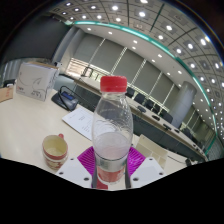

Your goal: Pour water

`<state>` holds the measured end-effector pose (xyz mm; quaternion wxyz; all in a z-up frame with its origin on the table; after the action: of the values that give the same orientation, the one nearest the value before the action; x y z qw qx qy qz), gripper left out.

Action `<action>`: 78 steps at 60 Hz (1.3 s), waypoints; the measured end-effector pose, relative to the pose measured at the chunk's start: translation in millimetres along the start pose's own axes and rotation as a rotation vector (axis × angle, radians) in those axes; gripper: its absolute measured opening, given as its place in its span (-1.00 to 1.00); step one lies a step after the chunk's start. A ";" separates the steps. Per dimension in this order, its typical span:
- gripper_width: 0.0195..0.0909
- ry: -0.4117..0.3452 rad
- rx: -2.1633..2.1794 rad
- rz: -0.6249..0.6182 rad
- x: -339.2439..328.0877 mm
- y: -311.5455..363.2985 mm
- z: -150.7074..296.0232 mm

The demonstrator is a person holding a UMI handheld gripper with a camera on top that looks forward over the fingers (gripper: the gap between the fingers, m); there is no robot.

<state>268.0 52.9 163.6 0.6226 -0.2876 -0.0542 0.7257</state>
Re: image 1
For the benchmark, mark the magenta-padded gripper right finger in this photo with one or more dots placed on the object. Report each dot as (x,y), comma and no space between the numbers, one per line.
(146,170)

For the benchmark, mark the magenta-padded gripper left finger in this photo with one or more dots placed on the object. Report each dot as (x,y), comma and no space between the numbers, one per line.
(72,169)

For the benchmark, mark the clear red-capped water bottle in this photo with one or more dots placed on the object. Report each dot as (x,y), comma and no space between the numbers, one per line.
(111,146)

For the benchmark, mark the beige compartment organizer tray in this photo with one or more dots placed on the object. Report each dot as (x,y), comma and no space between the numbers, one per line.
(151,148)

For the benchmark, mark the red and cream mug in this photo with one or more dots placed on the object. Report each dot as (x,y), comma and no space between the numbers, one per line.
(55,153)

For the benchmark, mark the white printed paper sheet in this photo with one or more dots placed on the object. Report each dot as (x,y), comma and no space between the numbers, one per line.
(80,121)

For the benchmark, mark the black desk microphone units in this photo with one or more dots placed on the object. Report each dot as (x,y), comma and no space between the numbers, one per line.
(155,117)

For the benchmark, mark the row of black office chairs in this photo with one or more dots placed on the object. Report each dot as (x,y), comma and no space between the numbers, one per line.
(140,97)

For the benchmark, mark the large white printed carton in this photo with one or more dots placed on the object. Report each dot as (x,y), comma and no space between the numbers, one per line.
(35,81)

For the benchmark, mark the flat brown cardboard sheet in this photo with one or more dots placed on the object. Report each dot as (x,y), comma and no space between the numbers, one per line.
(6,94)

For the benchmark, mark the round ceiling lights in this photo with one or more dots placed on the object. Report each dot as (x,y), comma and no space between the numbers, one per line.
(142,14)

